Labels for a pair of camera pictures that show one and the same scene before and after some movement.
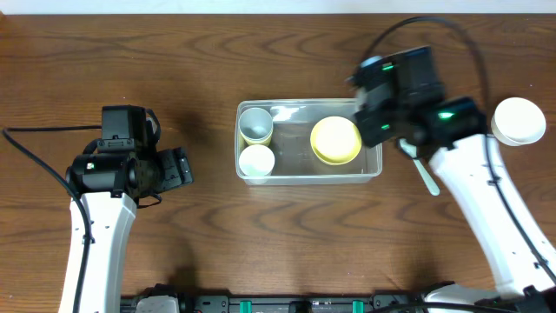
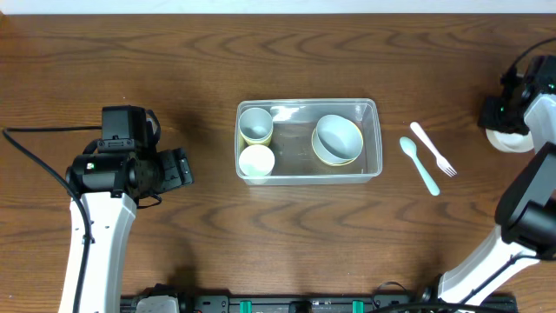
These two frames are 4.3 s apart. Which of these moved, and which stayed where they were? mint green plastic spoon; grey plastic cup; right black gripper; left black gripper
Moved: right black gripper
Stayed: left black gripper; mint green plastic spoon; grey plastic cup
